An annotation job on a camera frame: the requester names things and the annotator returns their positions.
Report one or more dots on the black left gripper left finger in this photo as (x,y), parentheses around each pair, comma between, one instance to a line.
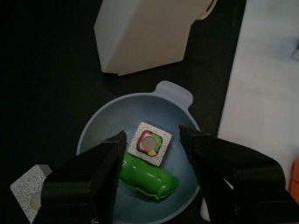
(83,178)

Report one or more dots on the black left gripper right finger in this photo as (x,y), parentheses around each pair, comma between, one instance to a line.
(233,175)

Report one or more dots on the speckled white sushi piece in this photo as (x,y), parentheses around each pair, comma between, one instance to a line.
(26,189)

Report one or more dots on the square sushi piece with filling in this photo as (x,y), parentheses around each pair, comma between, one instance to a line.
(149,143)

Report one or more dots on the orange object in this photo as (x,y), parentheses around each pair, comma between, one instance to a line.
(295,180)

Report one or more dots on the green toy vegetable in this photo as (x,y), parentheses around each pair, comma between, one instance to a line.
(149,176)

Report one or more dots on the light blue plastic bowl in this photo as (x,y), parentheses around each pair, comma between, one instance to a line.
(155,113)

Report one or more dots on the white cardboard box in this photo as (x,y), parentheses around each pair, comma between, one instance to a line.
(145,32)

